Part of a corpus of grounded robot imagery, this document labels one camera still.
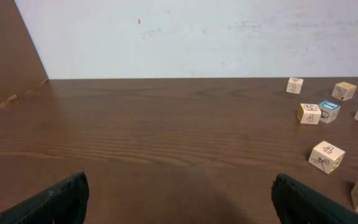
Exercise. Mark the white dragonfly block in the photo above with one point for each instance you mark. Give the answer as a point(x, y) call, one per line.
point(326, 157)

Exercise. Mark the blue top block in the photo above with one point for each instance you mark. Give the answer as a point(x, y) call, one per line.
point(329, 111)

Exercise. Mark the white block top left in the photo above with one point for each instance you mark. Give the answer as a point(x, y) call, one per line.
point(294, 85)

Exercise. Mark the white block number four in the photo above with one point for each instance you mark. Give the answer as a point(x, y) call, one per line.
point(308, 113)

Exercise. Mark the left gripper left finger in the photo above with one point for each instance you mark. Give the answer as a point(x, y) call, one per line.
point(63, 203)

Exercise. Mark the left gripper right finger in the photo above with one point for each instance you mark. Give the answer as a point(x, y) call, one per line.
point(296, 203)

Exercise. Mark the yellow top block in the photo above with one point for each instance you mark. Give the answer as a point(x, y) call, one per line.
point(344, 91)

